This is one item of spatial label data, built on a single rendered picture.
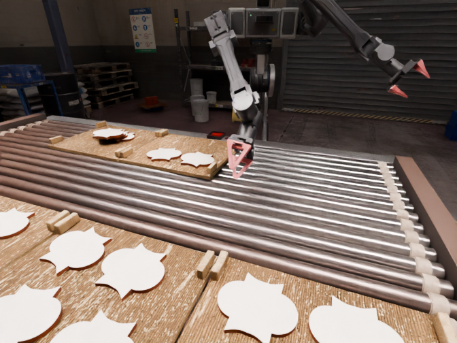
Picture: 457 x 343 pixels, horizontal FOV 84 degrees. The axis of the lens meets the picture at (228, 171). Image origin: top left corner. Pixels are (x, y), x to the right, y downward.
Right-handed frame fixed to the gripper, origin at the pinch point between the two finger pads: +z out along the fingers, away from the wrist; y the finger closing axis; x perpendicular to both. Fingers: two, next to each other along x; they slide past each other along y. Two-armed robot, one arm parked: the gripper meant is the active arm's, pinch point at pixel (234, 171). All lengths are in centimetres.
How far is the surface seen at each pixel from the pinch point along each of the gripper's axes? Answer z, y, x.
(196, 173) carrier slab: 0.5, -15.7, -16.2
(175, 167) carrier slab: 0.0, -18.0, -25.7
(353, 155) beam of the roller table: -32, -41, 41
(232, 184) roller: 0.6, -15.6, -2.1
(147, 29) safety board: -367, -362, -367
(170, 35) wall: -363, -363, -308
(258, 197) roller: 3.4, -10.8, 7.9
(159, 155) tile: -4.1, -22.4, -36.0
